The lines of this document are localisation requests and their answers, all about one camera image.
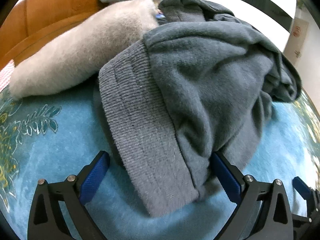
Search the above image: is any beige door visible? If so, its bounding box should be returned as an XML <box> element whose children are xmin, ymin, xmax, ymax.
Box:
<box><xmin>284</xmin><ymin>11</ymin><xmax>313</xmax><ymax>60</ymax></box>

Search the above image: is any pink checkered cloth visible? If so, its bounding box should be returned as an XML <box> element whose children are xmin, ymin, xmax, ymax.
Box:
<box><xmin>0</xmin><ymin>59</ymin><xmax>15</xmax><ymax>92</ymax></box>

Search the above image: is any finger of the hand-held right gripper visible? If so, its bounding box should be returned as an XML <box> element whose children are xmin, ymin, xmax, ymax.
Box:
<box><xmin>292</xmin><ymin>176</ymin><xmax>320</xmax><ymax>233</ymax></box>

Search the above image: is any blue floral blanket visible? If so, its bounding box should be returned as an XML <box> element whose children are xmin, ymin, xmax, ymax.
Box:
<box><xmin>0</xmin><ymin>80</ymin><xmax>320</xmax><ymax>240</ymax></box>

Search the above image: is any grey knit sweater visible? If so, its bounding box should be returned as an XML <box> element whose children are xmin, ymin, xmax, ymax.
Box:
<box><xmin>94</xmin><ymin>0</ymin><xmax>303</xmax><ymax>218</ymax></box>

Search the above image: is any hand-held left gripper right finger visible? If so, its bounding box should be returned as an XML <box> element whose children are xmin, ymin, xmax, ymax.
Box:
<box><xmin>211</xmin><ymin>151</ymin><xmax>293</xmax><ymax>240</ymax></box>

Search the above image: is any beige fluffy garment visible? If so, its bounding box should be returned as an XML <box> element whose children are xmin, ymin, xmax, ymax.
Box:
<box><xmin>9</xmin><ymin>0</ymin><xmax>160</xmax><ymax>99</ymax></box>

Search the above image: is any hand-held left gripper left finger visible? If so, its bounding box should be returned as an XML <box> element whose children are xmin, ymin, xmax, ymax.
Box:
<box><xmin>27</xmin><ymin>150</ymin><xmax>111</xmax><ymax>240</ymax></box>

